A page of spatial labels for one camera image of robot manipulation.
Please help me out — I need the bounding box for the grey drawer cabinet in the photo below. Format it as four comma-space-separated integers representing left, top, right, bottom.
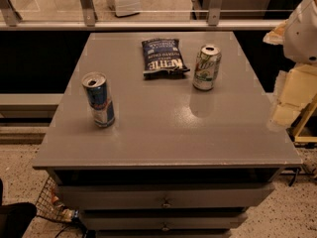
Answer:
34, 32, 301, 238

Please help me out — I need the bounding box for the blue kettle chips bag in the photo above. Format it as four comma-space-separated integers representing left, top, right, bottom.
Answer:
142, 38, 189, 76

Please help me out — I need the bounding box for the grey drawer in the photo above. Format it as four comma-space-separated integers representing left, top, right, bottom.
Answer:
80, 211, 247, 231
56, 182, 274, 210

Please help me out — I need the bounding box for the wire mesh basket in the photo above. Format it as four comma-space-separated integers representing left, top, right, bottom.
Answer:
36, 178, 77, 223

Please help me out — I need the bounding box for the black chair corner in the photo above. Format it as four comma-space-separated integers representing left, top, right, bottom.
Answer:
0, 179, 37, 238

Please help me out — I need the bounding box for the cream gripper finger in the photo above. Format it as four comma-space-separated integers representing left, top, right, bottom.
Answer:
263, 21, 286, 45
267, 64, 317, 129

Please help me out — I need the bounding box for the upper grey drawer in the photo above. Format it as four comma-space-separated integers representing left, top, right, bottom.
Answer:
56, 182, 274, 210

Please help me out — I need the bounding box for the lower grey drawer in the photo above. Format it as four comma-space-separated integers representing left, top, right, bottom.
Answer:
80, 211, 247, 231

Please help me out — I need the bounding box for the yellow frame stand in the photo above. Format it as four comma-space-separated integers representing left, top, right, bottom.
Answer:
292, 94, 317, 144

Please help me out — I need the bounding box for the blue silver redbull can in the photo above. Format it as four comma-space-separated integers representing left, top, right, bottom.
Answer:
81, 71, 115, 128

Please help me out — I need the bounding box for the green white 7up can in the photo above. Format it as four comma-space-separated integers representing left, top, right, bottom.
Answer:
193, 44, 222, 91

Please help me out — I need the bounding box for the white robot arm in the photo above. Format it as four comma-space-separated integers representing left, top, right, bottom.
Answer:
264, 0, 317, 131

